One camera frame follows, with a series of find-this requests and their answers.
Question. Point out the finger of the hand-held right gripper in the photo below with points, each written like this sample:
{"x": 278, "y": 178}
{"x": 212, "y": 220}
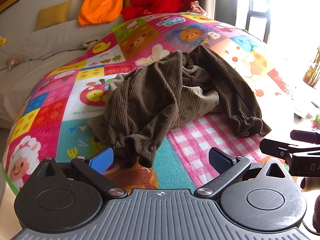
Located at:
{"x": 306, "y": 137}
{"x": 273, "y": 147}

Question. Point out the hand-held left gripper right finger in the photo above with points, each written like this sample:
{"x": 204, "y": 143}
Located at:
{"x": 221, "y": 161}

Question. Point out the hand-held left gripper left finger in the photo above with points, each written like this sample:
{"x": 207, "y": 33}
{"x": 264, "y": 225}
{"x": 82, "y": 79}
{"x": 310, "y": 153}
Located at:
{"x": 101, "y": 161}

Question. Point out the small potted plant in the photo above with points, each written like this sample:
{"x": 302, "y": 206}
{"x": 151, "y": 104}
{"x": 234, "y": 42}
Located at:
{"x": 316, "y": 121}

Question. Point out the yellowish tall plant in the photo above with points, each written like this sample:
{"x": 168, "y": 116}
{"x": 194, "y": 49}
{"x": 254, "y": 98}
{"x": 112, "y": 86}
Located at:
{"x": 312, "y": 70}

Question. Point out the colourful printed blanket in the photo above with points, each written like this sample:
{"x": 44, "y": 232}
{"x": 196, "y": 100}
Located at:
{"x": 62, "y": 97}

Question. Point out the white covered sofa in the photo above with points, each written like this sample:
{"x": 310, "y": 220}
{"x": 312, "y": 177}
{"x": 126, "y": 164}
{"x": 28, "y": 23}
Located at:
{"x": 37, "y": 52}

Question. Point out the small beige plush toy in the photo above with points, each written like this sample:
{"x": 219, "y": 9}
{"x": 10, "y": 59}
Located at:
{"x": 15, "y": 60}

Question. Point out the orange pumpkin plush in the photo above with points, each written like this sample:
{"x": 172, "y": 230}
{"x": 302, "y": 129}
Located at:
{"x": 100, "y": 7}

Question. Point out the yellow and pink plush toy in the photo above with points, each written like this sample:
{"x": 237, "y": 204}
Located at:
{"x": 2, "y": 41}

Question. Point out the red plush toy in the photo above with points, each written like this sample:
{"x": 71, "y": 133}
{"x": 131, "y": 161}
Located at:
{"x": 155, "y": 2}

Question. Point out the black window frame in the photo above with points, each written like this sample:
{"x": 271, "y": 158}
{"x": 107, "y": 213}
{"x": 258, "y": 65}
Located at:
{"x": 250, "y": 12}

